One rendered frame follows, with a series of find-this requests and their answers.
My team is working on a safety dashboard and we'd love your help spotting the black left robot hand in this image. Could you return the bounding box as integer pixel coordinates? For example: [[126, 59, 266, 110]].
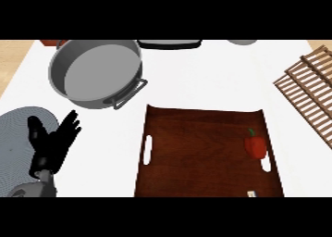
[[27, 109, 83, 181]]

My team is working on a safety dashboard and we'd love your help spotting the dark brown wooden tray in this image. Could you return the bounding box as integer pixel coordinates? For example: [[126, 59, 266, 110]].
[[134, 104, 287, 198]]

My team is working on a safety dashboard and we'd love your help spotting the brown wooden tiered shelf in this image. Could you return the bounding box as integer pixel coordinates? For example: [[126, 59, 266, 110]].
[[272, 44, 332, 160]]

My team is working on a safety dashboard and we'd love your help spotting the grey woven round placemat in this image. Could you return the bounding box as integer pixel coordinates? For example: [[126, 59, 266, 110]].
[[0, 106, 63, 198]]

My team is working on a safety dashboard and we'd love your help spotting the grey metal pot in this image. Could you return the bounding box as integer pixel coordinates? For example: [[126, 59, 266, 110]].
[[47, 39, 150, 111]]

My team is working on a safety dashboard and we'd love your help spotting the reddish brown object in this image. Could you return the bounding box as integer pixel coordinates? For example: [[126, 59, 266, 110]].
[[39, 39, 69, 47]]

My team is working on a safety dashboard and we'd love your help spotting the red bell pepper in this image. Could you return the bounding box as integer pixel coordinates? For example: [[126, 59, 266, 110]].
[[244, 128, 269, 160]]

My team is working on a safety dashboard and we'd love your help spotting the grey round object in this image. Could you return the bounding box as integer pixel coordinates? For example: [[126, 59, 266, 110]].
[[227, 39, 259, 46]]

